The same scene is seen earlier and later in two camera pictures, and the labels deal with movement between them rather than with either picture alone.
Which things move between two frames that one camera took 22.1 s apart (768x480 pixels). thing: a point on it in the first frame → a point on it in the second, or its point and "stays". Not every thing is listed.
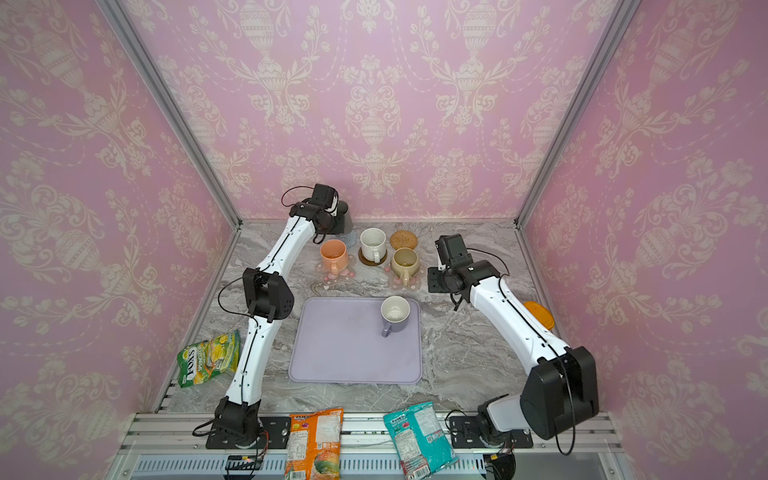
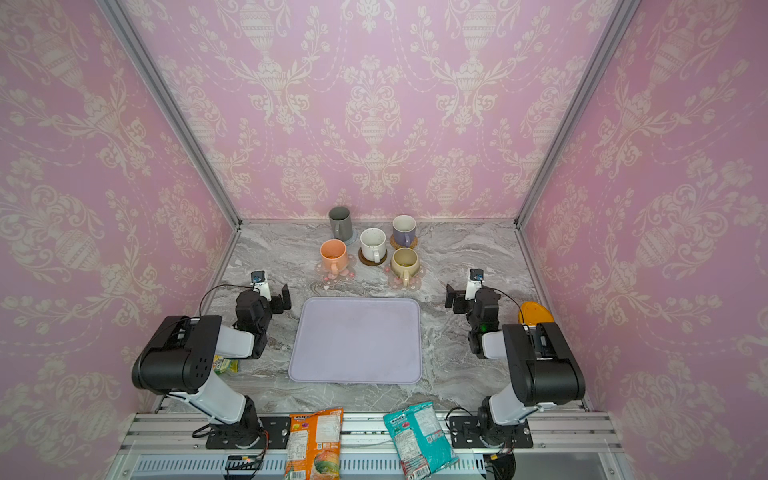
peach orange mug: (334, 256) stays
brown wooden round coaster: (368, 262) stays
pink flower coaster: (328, 278) stays
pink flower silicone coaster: (396, 283) stays
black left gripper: (337, 225) → (275, 302)
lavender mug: (395, 311) → (404, 226)
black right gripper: (436, 279) → (460, 300)
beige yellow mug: (405, 263) stays
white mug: (373, 244) stays
